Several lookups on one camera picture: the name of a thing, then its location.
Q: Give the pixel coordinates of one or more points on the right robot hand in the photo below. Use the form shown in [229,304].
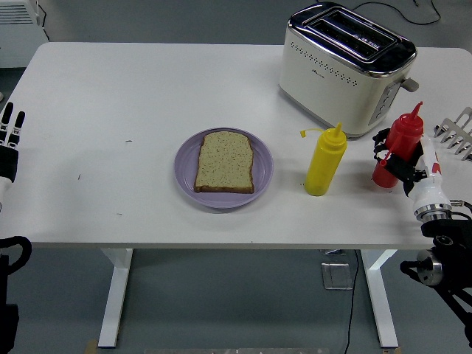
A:
[429,184]

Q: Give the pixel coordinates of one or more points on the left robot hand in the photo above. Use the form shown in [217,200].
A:
[8,162]

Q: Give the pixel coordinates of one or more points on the red squeeze bottle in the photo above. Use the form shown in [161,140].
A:
[405,138]

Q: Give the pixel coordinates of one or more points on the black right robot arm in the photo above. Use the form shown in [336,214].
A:
[450,236]

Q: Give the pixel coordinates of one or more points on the bread slice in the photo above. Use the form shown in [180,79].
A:
[225,162]

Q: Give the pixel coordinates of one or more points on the silver metal toast rack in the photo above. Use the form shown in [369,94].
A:
[459,138]

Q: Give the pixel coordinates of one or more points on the yellow squeeze bottle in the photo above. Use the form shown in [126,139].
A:
[324,166]

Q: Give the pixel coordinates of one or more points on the white table leg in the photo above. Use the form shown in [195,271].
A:
[114,295]
[381,295]

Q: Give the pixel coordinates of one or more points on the white heater unit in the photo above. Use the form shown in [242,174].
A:
[18,40]

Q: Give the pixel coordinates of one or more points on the metal floor socket plate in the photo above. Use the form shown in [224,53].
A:
[336,276]

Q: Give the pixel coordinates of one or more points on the cream and chrome toaster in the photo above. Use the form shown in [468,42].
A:
[332,92]

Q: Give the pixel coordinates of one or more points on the purple round plate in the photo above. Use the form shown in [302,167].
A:
[184,173]

